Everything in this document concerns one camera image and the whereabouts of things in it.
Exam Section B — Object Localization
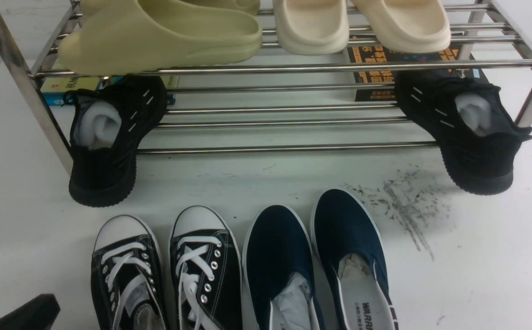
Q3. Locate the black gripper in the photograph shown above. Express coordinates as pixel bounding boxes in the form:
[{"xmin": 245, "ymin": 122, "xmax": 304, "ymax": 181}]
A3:
[{"xmin": 0, "ymin": 294, "xmax": 61, "ymax": 330}]

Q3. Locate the black canvas lace sneaker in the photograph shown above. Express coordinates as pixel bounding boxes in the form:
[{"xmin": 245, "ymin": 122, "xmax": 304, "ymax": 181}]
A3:
[
  {"xmin": 169, "ymin": 205, "xmax": 243, "ymax": 330},
  {"xmin": 90, "ymin": 214, "xmax": 169, "ymax": 330}
]

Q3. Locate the navy slip-on shoe left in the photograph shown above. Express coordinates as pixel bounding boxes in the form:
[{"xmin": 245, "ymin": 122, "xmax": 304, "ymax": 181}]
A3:
[{"xmin": 242, "ymin": 205, "xmax": 325, "ymax": 330}]

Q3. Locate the navy slip-on shoe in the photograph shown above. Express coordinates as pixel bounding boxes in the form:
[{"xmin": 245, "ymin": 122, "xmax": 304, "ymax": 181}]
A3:
[
  {"xmin": 310, "ymin": 188, "xmax": 399, "ymax": 330},
  {"xmin": 242, "ymin": 205, "xmax": 325, "ymax": 330}
]

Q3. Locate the silver metal shoe rack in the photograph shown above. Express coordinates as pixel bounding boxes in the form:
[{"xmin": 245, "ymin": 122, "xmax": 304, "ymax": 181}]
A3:
[{"xmin": 0, "ymin": 0, "xmax": 532, "ymax": 175}]

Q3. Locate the navy slip-on shoe right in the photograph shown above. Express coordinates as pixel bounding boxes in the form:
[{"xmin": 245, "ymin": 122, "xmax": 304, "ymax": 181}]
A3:
[{"xmin": 310, "ymin": 188, "xmax": 399, "ymax": 330}]

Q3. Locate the black knit sneaker left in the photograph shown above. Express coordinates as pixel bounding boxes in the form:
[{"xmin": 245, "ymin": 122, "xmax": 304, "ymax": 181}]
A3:
[{"xmin": 63, "ymin": 76, "xmax": 168, "ymax": 208}]

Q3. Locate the black knit sneaker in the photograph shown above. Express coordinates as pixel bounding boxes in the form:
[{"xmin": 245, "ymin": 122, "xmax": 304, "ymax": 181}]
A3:
[
  {"xmin": 394, "ymin": 70, "xmax": 532, "ymax": 196},
  {"xmin": 63, "ymin": 76, "xmax": 168, "ymax": 208}
]

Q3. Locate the yellow blue book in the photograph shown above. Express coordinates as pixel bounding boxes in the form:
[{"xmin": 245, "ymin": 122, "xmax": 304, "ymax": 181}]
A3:
[{"xmin": 40, "ymin": 77, "xmax": 179, "ymax": 106}]

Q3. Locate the olive green foam slipper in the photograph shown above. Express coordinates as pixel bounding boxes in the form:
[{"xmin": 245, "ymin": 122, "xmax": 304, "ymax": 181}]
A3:
[{"xmin": 58, "ymin": 0, "xmax": 262, "ymax": 77}]

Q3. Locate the cream foam slipper left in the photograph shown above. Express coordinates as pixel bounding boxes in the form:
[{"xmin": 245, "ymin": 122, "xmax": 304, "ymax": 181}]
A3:
[{"xmin": 272, "ymin": 0, "xmax": 349, "ymax": 55}]

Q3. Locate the cream foam slipper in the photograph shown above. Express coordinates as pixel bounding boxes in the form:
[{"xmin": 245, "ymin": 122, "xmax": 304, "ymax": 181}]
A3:
[
  {"xmin": 352, "ymin": 0, "xmax": 451, "ymax": 54},
  {"xmin": 272, "ymin": 0, "xmax": 349, "ymax": 55}
]

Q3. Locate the black orange book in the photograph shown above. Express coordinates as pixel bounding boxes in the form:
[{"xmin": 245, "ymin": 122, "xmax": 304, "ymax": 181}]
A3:
[{"xmin": 344, "ymin": 44, "xmax": 463, "ymax": 102}]

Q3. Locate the cream foam slipper right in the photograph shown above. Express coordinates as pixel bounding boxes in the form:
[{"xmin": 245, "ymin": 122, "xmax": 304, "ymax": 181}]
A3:
[{"xmin": 352, "ymin": 0, "xmax": 451, "ymax": 54}]

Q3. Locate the black knit sneaker right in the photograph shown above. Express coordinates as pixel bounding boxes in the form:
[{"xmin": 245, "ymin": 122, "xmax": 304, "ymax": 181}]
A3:
[{"xmin": 394, "ymin": 70, "xmax": 532, "ymax": 196}]

